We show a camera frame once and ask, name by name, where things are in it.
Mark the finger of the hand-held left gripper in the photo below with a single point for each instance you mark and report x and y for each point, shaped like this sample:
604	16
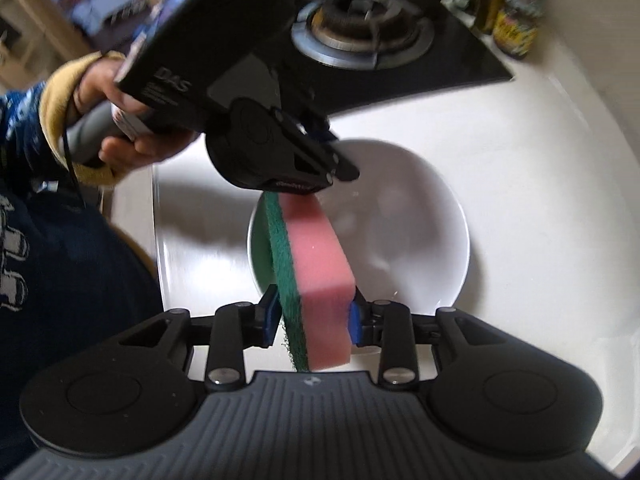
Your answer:
320	152
320	127

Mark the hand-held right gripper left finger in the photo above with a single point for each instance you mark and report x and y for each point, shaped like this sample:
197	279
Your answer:
270	320

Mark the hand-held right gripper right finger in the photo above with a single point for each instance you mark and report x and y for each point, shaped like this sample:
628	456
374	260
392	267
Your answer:
354	322

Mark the pink and green sponge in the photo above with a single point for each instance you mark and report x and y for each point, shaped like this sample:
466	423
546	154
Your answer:
320	270

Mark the white bowl with grey pattern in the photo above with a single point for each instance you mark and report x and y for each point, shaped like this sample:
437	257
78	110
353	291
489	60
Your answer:
400	220

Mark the person's left hand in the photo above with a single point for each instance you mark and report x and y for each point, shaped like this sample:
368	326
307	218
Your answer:
145	150

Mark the metal gas burner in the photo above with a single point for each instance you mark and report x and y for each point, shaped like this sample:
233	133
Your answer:
360	30

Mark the black glass gas cooktop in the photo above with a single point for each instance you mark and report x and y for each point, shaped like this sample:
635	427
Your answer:
465	60

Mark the person's dark blue clothing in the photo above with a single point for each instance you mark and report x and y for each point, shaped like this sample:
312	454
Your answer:
65	270

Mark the green lid jar yellow label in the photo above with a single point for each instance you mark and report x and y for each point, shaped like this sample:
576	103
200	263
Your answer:
517	25

